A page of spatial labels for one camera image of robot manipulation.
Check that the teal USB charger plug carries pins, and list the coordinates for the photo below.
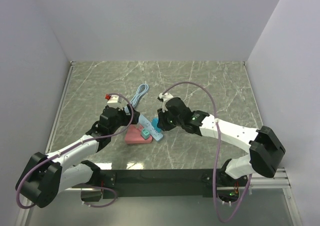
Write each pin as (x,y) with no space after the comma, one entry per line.
(145,133)

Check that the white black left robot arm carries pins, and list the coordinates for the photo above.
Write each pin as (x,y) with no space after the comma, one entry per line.
(45,176)

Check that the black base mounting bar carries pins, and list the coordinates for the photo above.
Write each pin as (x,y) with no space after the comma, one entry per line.
(156,183)

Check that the light blue power strip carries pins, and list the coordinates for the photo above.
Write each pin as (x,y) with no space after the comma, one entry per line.
(157,135)

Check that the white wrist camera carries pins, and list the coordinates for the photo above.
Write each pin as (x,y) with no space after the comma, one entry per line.
(164,98)
(114,101)

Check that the blue plug adapter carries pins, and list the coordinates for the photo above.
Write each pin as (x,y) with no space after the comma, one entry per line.
(154,123)

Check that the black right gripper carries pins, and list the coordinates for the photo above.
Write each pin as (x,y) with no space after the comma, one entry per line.
(162,123)

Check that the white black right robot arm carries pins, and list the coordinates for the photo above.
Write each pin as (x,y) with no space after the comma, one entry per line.
(264,151)

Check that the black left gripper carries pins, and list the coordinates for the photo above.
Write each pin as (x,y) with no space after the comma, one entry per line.
(128,117)

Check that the pink triangular power strip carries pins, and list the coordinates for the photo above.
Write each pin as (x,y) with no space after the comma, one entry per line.
(133,135)

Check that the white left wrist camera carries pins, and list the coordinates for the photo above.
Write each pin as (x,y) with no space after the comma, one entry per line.
(114,101)

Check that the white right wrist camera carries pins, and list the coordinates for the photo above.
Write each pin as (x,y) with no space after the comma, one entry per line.
(164,98)

